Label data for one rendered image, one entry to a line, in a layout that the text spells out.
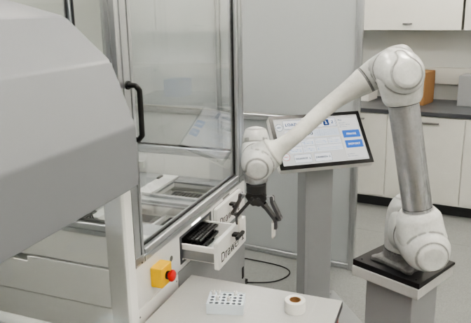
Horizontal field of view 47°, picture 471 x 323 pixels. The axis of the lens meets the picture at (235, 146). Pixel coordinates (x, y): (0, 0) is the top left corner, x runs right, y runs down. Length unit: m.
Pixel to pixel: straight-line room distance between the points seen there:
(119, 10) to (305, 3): 2.14
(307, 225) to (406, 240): 1.14
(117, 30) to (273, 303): 1.04
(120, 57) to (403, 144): 0.94
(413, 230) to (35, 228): 1.30
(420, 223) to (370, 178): 3.10
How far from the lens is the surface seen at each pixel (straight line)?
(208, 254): 2.04
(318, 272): 3.15
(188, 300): 1.98
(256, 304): 1.94
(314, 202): 2.97
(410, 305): 2.20
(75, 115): 1.07
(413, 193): 1.91
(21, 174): 0.94
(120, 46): 1.63
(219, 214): 2.34
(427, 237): 1.92
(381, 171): 4.97
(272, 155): 1.81
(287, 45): 3.66
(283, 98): 3.71
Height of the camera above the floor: 1.74
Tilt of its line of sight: 14 degrees down
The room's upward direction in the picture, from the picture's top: 1 degrees counter-clockwise
